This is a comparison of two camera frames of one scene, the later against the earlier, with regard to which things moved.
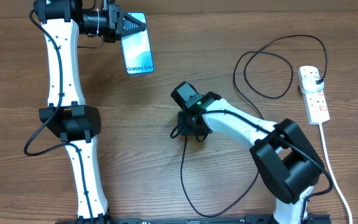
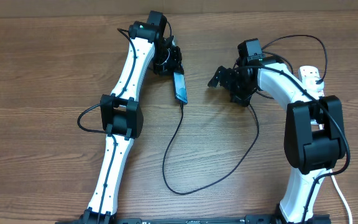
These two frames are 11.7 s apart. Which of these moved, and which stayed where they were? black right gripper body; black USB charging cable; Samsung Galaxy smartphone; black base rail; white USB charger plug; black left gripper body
Moved: black right gripper body; black left gripper body; black USB charging cable; Samsung Galaxy smartphone
Stayed: black base rail; white USB charger plug
